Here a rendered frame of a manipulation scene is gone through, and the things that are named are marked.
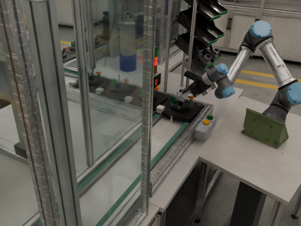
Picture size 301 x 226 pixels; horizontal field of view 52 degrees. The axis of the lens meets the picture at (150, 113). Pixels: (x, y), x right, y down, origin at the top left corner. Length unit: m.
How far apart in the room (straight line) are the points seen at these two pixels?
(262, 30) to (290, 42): 4.08
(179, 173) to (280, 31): 4.59
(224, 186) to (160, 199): 1.48
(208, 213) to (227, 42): 3.99
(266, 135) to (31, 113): 1.60
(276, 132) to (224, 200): 1.04
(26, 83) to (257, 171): 1.43
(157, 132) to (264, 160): 0.64
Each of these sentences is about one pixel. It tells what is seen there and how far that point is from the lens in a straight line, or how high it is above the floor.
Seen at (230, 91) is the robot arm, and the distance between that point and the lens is 1.83.
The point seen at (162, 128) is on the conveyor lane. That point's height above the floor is 0.92.
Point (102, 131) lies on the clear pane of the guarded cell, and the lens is 0.90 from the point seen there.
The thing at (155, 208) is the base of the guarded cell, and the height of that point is 0.86.
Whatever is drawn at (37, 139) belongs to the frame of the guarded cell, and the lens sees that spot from 0.69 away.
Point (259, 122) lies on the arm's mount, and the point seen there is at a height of 0.99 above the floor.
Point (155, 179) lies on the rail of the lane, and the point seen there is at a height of 0.96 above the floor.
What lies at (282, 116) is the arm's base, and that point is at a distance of 2.02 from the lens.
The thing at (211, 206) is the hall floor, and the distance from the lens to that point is 2.76.
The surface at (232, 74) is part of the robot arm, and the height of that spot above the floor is 1.23.
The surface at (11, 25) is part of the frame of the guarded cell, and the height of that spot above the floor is 1.83.
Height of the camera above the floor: 1.97
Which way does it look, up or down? 30 degrees down
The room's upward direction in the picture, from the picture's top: 2 degrees clockwise
